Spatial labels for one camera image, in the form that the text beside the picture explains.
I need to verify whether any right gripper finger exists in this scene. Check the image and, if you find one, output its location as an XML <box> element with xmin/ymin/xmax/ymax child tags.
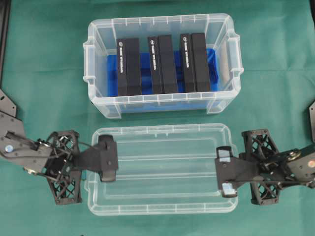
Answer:
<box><xmin>215</xmin><ymin>146</ymin><xmax>236</xmax><ymax>182</ymax></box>
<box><xmin>221</xmin><ymin>182</ymin><xmax>238</xmax><ymax>198</ymax></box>

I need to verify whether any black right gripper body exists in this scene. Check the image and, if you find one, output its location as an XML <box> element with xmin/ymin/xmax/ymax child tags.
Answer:
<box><xmin>233</xmin><ymin>129</ymin><xmax>290</xmax><ymax>205</ymax></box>

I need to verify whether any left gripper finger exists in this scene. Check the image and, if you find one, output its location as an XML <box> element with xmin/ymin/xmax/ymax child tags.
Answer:
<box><xmin>98</xmin><ymin>170</ymin><xmax>116</xmax><ymax>182</ymax></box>
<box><xmin>98</xmin><ymin>135</ymin><xmax>119</xmax><ymax>172</ymax></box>

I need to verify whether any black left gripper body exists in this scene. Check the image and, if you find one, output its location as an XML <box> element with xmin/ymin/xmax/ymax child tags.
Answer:
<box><xmin>37</xmin><ymin>130</ymin><xmax>98</xmax><ymax>205</ymax></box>

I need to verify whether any clear plastic box lid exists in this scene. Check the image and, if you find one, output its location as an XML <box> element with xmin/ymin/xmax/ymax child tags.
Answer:
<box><xmin>85</xmin><ymin>123</ymin><xmax>238</xmax><ymax>216</ymax></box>

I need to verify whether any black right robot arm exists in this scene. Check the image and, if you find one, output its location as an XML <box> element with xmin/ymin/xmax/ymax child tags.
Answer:
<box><xmin>215</xmin><ymin>129</ymin><xmax>315</xmax><ymax>206</ymax></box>

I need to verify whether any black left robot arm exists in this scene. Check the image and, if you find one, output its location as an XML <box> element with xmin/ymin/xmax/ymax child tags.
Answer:
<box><xmin>0</xmin><ymin>92</ymin><xmax>119</xmax><ymax>205</ymax></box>

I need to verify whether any clear plastic storage box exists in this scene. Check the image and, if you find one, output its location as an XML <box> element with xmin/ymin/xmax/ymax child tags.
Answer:
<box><xmin>83</xmin><ymin>13</ymin><xmax>244</xmax><ymax>119</ymax></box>

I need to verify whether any blue foam insert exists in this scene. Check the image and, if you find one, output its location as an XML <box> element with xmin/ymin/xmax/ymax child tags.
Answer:
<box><xmin>107</xmin><ymin>49</ymin><xmax>220</xmax><ymax>112</ymax></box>

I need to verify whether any green table cloth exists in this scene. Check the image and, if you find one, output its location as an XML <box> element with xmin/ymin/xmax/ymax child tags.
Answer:
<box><xmin>0</xmin><ymin>0</ymin><xmax>315</xmax><ymax>236</ymax></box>

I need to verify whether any left black camera box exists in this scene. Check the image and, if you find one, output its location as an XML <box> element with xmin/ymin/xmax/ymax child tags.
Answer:
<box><xmin>116</xmin><ymin>38</ymin><xmax>142</xmax><ymax>96</ymax></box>

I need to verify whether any black camera box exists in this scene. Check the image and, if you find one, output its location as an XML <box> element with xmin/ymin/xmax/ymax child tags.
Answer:
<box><xmin>147</xmin><ymin>35</ymin><xmax>178</xmax><ymax>94</ymax></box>
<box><xmin>180</xmin><ymin>33</ymin><xmax>211</xmax><ymax>93</ymax></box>
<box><xmin>116</xmin><ymin>38</ymin><xmax>142</xmax><ymax>96</ymax></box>

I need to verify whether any middle black camera box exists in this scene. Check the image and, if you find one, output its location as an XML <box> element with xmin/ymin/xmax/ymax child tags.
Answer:
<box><xmin>147</xmin><ymin>35</ymin><xmax>178</xmax><ymax>94</ymax></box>

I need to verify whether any right black camera box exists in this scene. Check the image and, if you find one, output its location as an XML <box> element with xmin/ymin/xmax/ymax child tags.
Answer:
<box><xmin>180</xmin><ymin>33</ymin><xmax>211</xmax><ymax>93</ymax></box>

